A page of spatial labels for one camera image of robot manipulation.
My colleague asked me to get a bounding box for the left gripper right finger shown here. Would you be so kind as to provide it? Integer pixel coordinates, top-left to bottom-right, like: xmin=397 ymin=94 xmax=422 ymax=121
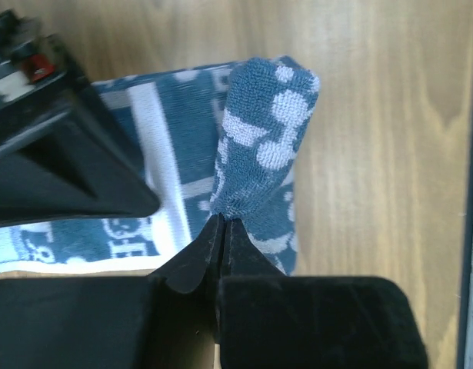
xmin=217 ymin=220 xmax=428 ymax=368

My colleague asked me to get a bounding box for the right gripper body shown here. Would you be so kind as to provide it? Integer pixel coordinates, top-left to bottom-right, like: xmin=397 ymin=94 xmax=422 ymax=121
xmin=0 ymin=9 xmax=92 ymax=154

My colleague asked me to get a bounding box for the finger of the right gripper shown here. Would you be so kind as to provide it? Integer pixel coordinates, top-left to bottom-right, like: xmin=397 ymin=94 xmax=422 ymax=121
xmin=0 ymin=88 xmax=160 ymax=227

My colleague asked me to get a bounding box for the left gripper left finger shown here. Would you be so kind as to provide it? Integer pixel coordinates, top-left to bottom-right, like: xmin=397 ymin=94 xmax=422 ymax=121
xmin=0 ymin=216 xmax=225 ymax=368

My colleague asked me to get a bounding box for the blue white patterned towel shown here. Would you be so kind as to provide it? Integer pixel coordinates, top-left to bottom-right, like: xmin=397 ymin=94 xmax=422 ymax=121
xmin=0 ymin=57 xmax=320 ymax=274

